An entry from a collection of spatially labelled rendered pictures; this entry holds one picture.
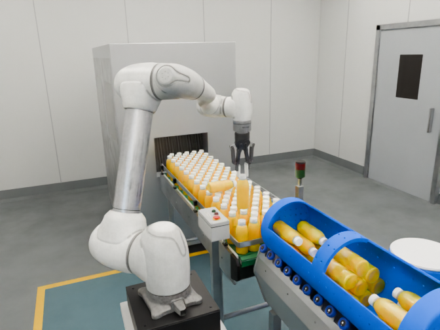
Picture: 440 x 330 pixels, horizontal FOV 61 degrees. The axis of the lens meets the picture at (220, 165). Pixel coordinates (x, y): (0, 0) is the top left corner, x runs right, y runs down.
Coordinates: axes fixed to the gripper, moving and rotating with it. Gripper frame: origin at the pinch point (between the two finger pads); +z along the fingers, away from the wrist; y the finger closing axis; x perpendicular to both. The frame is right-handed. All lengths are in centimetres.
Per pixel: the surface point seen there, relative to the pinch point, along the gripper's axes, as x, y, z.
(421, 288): -88, 27, 22
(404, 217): 130, 273, 133
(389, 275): -74, 27, 25
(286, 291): -43, 1, 44
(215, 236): -7.3, -18.6, 29.6
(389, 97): 230, 334, 8
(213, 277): 1, -17, 58
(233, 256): -8.0, -9.4, 42.9
